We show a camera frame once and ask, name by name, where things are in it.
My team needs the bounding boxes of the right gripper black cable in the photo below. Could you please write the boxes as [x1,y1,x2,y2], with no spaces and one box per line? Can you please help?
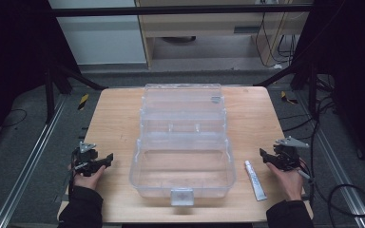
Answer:
[297,120,365,220]

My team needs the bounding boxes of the white ointment tube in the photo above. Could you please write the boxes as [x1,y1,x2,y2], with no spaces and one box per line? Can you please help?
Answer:
[244,160,268,202]

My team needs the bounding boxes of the thin black floor cable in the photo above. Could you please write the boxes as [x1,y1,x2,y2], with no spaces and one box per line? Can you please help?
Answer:
[0,108,29,129]

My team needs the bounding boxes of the clear plastic storage box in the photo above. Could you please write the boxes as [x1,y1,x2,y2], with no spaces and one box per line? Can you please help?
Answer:
[128,83,237,207]

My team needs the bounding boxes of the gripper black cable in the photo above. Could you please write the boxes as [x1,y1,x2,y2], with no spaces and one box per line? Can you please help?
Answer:
[64,147,89,199]
[297,120,365,220]

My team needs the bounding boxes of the light wooden desk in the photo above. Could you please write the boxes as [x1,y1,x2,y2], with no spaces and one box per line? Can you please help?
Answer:
[134,0,314,68]

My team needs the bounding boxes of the yellow tool on floor left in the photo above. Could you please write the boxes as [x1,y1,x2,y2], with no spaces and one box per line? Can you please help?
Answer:
[77,93,90,111]

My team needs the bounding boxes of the black horizontal bar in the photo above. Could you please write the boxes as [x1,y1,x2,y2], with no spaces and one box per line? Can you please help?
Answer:
[48,4,316,18]

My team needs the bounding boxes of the dark curtain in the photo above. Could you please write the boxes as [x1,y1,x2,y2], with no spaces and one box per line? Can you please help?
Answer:
[0,0,81,156]
[292,0,365,177]

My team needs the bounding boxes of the yellow tool on floor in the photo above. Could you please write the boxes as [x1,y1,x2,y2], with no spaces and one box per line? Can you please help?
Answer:
[280,90,299,105]
[77,93,90,111]

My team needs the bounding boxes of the person's left hand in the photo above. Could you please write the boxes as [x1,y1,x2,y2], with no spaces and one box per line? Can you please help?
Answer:
[67,163,107,191]

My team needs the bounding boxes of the yellow tool on floor right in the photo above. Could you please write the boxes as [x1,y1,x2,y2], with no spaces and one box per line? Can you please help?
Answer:
[280,90,299,105]

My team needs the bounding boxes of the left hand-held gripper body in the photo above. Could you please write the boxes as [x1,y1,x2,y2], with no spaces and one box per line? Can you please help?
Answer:
[72,141,100,178]

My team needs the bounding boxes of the white cabinet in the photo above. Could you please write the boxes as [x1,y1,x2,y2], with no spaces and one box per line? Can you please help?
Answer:
[48,0,147,67]

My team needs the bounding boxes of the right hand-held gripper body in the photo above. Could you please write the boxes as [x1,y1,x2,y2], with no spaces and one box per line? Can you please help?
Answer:
[273,135,311,172]

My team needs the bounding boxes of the black metal stand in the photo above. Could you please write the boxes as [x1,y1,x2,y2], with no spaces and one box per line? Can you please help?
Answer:
[43,62,109,125]
[252,61,319,119]

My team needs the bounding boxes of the black floor cables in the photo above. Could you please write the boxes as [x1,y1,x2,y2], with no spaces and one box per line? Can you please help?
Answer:
[279,74,341,142]

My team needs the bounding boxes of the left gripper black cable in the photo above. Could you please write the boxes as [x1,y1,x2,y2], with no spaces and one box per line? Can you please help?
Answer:
[64,147,89,199]

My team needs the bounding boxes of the aluminium floor rail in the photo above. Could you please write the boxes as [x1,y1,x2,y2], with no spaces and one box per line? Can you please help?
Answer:
[294,90,365,228]
[0,94,68,228]

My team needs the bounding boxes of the black cables under desk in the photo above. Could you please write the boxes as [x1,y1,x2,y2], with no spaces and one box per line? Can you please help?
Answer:
[254,11,299,69]

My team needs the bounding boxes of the person's right hand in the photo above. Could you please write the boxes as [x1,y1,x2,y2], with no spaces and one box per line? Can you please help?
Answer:
[265,161,306,202]

